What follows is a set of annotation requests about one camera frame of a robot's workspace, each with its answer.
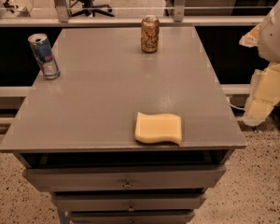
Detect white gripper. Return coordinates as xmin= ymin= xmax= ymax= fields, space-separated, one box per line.
xmin=239 ymin=24 xmax=280 ymax=126

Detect orange soda can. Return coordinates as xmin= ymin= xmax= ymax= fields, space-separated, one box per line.
xmin=141 ymin=15 xmax=160 ymax=53

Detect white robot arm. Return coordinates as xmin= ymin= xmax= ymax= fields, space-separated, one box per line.
xmin=239 ymin=0 xmax=280 ymax=126

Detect yellow wavy sponge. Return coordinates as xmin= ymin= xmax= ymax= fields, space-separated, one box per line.
xmin=134 ymin=112 xmax=182 ymax=145

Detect blue silver energy drink can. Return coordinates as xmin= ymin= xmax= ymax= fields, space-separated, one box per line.
xmin=28 ymin=34 xmax=60 ymax=79

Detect top grey drawer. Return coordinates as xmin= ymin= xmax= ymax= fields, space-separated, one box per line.
xmin=23 ymin=164 xmax=226 ymax=192

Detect grey drawer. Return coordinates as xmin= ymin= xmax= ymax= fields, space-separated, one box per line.
xmin=23 ymin=164 xmax=226 ymax=192
xmin=70 ymin=210 xmax=194 ymax=224
xmin=52 ymin=193 xmax=206 ymax=212

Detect grey drawer cabinet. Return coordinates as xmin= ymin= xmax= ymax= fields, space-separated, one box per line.
xmin=0 ymin=26 xmax=247 ymax=224

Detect middle grey drawer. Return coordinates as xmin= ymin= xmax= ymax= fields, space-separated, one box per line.
xmin=52 ymin=193 xmax=206 ymax=212

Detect bottom grey drawer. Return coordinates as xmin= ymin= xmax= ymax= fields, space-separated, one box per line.
xmin=70 ymin=210 xmax=194 ymax=224

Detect grey metal railing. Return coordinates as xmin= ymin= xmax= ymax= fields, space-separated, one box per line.
xmin=0 ymin=0 xmax=262 ymax=27

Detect white cable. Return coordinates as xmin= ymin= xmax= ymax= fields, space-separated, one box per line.
xmin=227 ymin=96 xmax=246 ymax=112

